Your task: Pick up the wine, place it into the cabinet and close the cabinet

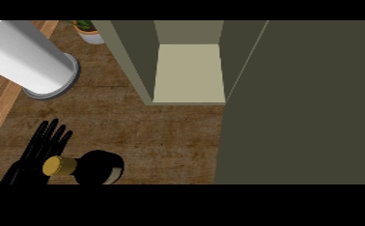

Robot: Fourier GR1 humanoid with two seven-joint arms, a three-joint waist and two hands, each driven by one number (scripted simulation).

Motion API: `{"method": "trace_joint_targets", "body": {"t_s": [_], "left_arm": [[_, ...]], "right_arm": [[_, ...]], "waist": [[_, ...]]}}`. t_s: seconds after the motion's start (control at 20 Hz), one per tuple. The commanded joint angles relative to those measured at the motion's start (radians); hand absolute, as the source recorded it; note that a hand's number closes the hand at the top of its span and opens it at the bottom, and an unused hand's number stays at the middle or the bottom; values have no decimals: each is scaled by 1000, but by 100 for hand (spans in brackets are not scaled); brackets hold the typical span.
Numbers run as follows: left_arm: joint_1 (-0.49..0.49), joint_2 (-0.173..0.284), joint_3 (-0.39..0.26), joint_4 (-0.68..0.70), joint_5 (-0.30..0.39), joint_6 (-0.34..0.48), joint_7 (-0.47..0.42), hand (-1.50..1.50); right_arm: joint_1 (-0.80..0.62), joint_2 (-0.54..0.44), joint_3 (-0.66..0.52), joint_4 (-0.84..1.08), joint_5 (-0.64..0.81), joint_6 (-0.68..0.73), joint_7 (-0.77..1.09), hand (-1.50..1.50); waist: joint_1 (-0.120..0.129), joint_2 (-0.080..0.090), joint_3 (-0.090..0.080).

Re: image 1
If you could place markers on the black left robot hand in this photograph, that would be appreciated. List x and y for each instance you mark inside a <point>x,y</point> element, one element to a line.
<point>41,146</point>

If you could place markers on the black wine bottle gold cap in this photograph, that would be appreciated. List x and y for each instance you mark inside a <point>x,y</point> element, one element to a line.
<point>98,167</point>

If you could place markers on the olive green open cabinet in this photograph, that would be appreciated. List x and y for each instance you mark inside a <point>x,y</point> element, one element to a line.
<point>189,72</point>

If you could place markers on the dark olive cabinet door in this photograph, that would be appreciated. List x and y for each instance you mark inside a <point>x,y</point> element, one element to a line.
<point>298,107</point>

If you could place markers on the potted green plant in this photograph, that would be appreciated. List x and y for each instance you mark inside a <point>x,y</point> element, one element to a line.
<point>90,33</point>

